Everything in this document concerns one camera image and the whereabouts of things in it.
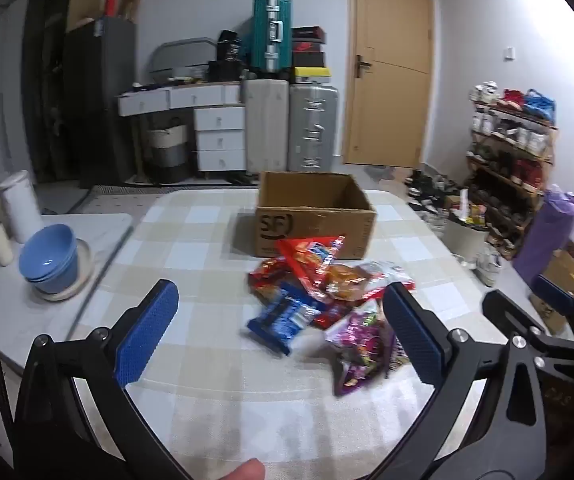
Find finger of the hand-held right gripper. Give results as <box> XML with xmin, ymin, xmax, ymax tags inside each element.
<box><xmin>531</xmin><ymin>275</ymin><xmax>574</xmax><ymax>333</ymax></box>
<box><xmin>482</xmin><ymin>289</ymin><xmax>574</xmax><ymax>386</ymax></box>

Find patterned floor mat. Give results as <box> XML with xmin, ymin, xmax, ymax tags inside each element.
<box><xmin>37</xmin><ymin>185</ymin><xmax>263</xmax><ymax>217</ymax></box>

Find white drawer desk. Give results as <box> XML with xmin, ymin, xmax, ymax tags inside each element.
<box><xmin>117</xmin><ymin>81</ymin><xmax>247</xmax><ymax>173</ymax></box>

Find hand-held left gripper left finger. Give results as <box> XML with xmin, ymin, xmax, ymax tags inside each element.
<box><xmin>12</xmin><ymin>279</ymin><xmax>195</xmax><ymax>480</ymax></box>

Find yellow black shoe box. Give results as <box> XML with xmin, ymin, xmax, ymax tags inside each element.
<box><xmin>292</xmin><ymin>66</ymin><xmax>330</xmax><ymax>86</ymax></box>

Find white high-top sneaker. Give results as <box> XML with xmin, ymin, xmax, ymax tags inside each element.
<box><xmin>474</xmin><ymin>245</ymin><xmax>502</xmax><ymax>288</ymax></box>

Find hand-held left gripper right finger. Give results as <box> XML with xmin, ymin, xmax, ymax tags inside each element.
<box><xmin>367</xmin><ymin>282</ymin><xmax>565</xmax><ymax>480</ymax></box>

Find wooden shoe rack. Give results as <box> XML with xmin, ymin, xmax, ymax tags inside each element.
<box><xmin>467</xmin><ymin>80</ymin><xmax>558</xmax><ymax>256</ymax></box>

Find wooden door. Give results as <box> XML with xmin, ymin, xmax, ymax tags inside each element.
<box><xmin>343</xmin><ymin>0</ymin><xmax>435</xmax><ymax>168</ymax></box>

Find white suitcase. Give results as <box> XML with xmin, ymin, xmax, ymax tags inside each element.
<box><xmin>243</xmin><ymin>79</ymin><xmax>290</xmax><ymax>175</ymax></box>

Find silver suitcase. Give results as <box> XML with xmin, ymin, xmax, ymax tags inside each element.
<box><xmin>288</xmin><ymin>84</ymin><xmax>340</xmax><ymax>173</ymax></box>

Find teal suitcase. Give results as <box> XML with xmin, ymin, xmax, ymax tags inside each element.
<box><xmin>252</xmin><ymin>0</ymin><xmax>293</xmax><ymax>73</ymax></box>

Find pile of loose shoes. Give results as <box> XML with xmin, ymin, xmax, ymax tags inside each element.
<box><xmin>407</xmin><ymin>170</ymin><xmax>468</xmax><ymax>221</ymax></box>

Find white canister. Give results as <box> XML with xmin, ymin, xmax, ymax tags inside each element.
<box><xmin>0</xmin><ymin>170</ymin><xmax>44</xmax><ymax>243</ymax></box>

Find red cookie packet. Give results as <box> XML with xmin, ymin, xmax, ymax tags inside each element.
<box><xmin>276</xmin><ymin>234</ymin><xmax>346</xmax><ymax>301</ymax></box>

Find pile of colourful wrappers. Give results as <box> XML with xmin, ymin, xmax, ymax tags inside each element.
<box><xmin>457</xmin><ymin>189</ymin><xmax>488</xmax><ymax>227</ymax></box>

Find rows of shelved shoes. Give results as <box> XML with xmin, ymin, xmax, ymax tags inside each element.
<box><xmin>468</xmin><ymin>81</ymin><xmax>556</xmax><ymax>253</ymax></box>

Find purple snack packet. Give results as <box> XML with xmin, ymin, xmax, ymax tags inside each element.
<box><xmin>326</xmin><ymin>305</ymin><xmax>410</xmax><ymax>397</ymax></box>

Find dark grey refrigerator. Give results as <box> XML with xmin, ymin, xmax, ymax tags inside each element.
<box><xmin>64</xmin><ymin>16</ymin><xmax>138</xmax><ymax>188</ymax></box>

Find grey oval tub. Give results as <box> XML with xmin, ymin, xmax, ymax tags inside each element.
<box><xmin>148</xmin><ymin>37</ymin><xmax>216</xmax><ymax>83</ymax></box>

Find white trash bin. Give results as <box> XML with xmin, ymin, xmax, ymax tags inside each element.
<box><xmin>442</xmin><ymin>215</ymin><xmax>490</xmax><ymax>268</ymax></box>

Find white noodle packet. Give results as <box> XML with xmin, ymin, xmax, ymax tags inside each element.
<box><xmin>362</xmin><ymin>260</ymin><xmax>416</xmax><ymax>306</ymax></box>

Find small dark red packet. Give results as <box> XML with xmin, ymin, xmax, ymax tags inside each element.
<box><xmin>312</xmin><ymin>305</ymin><xmax>345</xmax><ymax>331</ymax></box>

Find blue bowl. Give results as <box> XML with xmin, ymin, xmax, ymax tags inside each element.
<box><xmin>18</xmin><ymin>224</ymin><xmax>79</xmax><ymax>286</ymax></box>
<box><xmin>24</xmin><ymin>260</ymin><xmax>79</xmax><ymax>295</ymax></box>

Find brown cardboard box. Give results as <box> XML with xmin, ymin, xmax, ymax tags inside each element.
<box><xmin>255</xmin><ymin>171</ymin><xmax>378</xmax><ymax>261</ymax></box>

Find orange cake packet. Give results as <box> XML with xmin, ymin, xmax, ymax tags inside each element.
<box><xmin>324</xmin><ymin>265</ymin><xmax>370</xmax><ymax>302</ymax></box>

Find woven laundry basket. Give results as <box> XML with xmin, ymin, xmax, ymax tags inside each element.
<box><xmin>146</xmin><ymin>117</ymin><xmax>190</xmax><ymax>184</ymax></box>

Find white plate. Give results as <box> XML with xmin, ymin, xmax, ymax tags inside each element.
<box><xmin>30</xmin><ymin>237</ymin><xmax>99</xmax><ymax>303</ymax></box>

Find person's left hand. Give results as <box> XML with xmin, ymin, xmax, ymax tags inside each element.
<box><xmin>207</xmin><ymin>459</ymin><xmax>266</xmax><ymax>480</ymax></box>

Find printed flat cardboard box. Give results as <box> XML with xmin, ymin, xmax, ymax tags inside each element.
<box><xmin>529</xmin><ymin>250</ymin><xmax>574</xmax><ymax>336</ymax></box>

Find purple yoga mat roll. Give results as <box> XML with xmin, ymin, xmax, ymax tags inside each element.
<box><xmin>512</xmin><ymin>185</ymin><xmax>574</xmax><ymax>286</ymax></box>

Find dark wardrobe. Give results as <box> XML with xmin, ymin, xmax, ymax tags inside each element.
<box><xmin>21</xmin><ymin>0</ymin><xmax>78</xmax><ymax>183</ymax></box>

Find blue snack packet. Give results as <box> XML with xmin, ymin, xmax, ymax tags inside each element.
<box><xmin>246</xmin><ymin>284</ymin><xmax>324</xmax><ymax>357</ymax></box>

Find black printed bag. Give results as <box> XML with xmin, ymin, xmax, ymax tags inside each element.
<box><xmin>215</xmin><ymin>30</ymin><xmax>244</xmax><ymax>63</ymax></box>

